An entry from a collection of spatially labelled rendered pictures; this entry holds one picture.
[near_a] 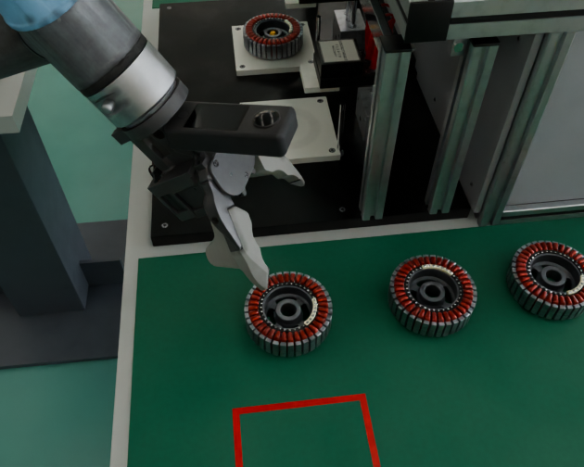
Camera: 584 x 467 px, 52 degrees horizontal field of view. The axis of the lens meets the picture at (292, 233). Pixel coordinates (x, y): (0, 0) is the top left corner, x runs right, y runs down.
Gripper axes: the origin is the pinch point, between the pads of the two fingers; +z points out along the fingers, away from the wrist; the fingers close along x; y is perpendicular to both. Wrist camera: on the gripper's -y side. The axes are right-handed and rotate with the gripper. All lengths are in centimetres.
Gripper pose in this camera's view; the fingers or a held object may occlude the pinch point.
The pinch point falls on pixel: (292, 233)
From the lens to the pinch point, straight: 64.9
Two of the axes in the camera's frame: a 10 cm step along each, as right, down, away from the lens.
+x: -2.6, 7.6, -6.0
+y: -7.7, 2.0, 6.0
